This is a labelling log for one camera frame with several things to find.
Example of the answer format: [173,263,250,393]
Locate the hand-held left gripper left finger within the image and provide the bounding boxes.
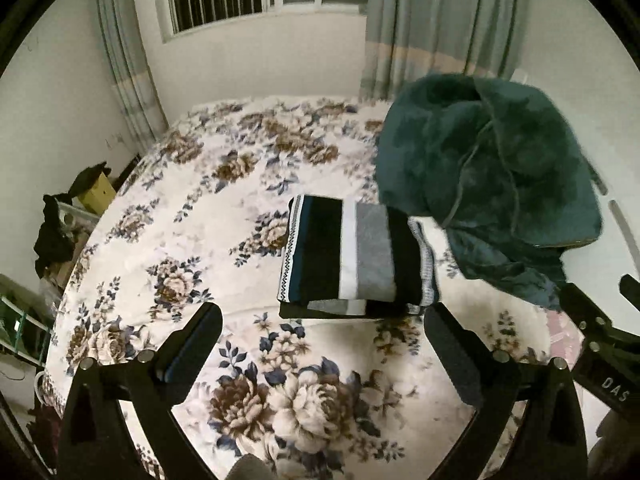
[57,302,224,480]

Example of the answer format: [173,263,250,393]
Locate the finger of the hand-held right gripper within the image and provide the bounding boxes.
[559,282,609,332]
[619,274,640,314]

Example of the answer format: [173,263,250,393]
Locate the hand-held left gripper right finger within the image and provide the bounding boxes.
[424,304,589,480]

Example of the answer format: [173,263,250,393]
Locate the striped knit sweater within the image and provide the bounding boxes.
[277,194,442,321]

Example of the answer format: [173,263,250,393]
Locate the dark teal fleece garment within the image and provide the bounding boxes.
[374,74,604,311]

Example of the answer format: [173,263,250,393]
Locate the pink bedsheet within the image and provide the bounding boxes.
[545,309,584,362]

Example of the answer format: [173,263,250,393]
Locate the floral blanket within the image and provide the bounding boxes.
[42,95,601,480]

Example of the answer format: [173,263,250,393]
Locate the dark red cloth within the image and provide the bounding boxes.
[27,402,64,467]

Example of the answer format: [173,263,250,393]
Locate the white rack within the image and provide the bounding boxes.
[55,200,102,233]

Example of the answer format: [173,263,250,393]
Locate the black cloth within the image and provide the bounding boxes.
[67,161,109,197]
[32,194,76,279]

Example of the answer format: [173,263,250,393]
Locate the cardboard box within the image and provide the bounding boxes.
[80,170,119,217]

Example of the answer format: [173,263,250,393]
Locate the grey-green curtain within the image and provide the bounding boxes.
[95,0,169,155]
[359,0,531,102]

